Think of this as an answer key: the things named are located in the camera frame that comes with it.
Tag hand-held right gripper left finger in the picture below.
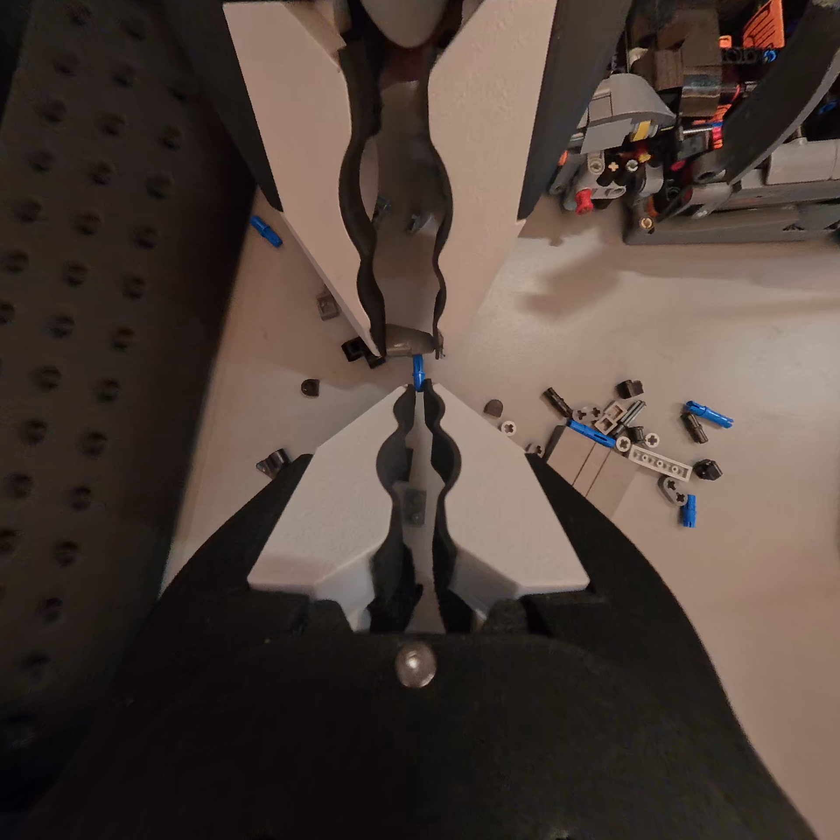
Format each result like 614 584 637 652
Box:
248 386 421 632

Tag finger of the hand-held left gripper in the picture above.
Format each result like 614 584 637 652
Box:
423 0 559 361
223 0 388 365

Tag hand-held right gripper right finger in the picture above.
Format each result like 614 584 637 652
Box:
420 382 589 634

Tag scattered loose lego pieces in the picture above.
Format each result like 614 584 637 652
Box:
249 197 736 531

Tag lego car model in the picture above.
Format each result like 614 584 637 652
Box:
548 0 840 247

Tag black perforated board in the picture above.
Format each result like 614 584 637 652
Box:
0 0 258 821

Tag grey curved lego panel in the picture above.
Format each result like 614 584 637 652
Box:
384 323 442 361

